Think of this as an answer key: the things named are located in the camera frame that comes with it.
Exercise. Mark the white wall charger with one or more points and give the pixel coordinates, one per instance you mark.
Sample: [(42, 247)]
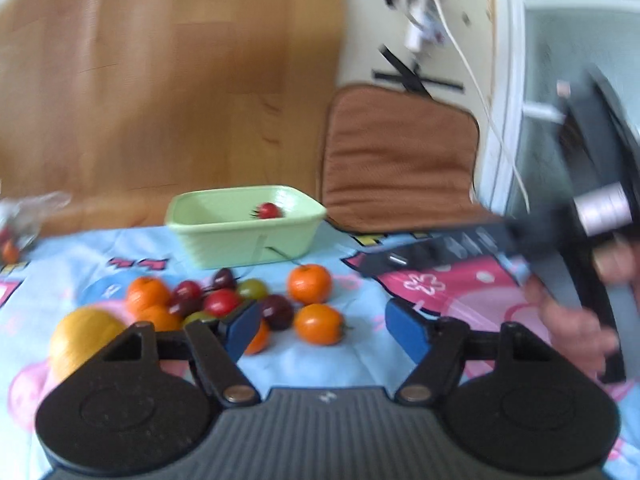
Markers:
[(424, 25)]

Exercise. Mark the small orange mandarin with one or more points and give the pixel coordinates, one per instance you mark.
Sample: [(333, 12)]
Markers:
[(310, 284)]

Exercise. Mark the red tomato in basket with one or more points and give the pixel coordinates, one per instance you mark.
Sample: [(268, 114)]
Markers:
[(267, 211)]

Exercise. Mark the white door frame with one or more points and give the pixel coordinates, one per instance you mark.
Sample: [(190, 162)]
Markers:
[(495, 176)]

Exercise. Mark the large yellow grapefruit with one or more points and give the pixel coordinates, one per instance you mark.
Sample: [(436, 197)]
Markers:
[(78, 337)]

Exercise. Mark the right human hand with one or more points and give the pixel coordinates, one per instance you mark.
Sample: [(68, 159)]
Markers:
[(577, 333)]

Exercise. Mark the orange mandarin with stem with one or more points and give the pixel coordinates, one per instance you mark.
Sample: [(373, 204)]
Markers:
[(162, 319)]

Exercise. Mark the dark red cherry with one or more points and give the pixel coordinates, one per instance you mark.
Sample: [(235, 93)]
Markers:
[(186, 298)]

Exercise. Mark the dark purple plum cherry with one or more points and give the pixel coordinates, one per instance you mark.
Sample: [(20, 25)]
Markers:
[(223, 279)]

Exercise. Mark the light green plastic basket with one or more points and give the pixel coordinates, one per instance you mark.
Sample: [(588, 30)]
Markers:
[(217, 230)]

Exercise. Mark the olive green tomato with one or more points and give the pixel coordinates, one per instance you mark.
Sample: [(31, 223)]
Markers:
[(252, 289)]

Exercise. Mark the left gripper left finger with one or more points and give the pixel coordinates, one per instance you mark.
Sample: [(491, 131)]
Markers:
[(216, 347)]

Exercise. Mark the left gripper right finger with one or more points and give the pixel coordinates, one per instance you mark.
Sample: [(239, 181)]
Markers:
[(436, 349)]

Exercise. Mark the brown seat cushion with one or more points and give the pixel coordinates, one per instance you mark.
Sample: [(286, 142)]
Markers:
[(393, 161)]

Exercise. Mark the wooden headboard panel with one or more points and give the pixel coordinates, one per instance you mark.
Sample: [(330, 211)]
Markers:
[(124, 104)]

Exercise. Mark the red cherry tomato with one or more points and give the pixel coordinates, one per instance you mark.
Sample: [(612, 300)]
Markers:
[(221, 302)]

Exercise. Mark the clear plastic fruit bag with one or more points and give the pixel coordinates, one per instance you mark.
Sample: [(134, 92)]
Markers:
[(22, 219)]

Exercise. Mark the orange cherry tomato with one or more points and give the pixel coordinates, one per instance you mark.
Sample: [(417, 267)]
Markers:
[(319, 324)]

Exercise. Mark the cartoon pig tablecloth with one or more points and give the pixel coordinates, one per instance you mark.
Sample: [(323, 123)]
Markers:
[(61, 274)]

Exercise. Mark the orange tomato in basket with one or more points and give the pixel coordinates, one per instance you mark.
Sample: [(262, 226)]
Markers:
[(261, 340)]

